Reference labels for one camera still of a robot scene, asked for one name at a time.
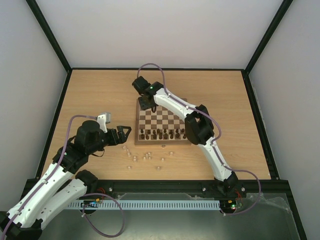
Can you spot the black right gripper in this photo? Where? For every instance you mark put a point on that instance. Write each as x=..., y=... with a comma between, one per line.
x=146, y=102

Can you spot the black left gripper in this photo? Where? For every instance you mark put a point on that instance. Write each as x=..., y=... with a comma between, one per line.
x=123, y=138

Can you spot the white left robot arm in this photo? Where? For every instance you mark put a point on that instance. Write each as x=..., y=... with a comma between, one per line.
x=62, y=183

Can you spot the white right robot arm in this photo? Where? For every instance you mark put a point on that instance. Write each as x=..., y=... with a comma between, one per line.
x=199, y=128

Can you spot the wooden chess board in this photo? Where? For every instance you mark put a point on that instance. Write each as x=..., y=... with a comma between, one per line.
x=161, y=127

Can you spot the clear plastic sheet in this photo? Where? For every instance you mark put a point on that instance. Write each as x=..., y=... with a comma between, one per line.
x=276, y=200

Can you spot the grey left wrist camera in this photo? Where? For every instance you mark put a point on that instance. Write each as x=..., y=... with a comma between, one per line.
x=103, y=119

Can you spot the white slotted cable duct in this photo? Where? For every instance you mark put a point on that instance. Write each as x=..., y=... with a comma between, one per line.
x=212, y=205

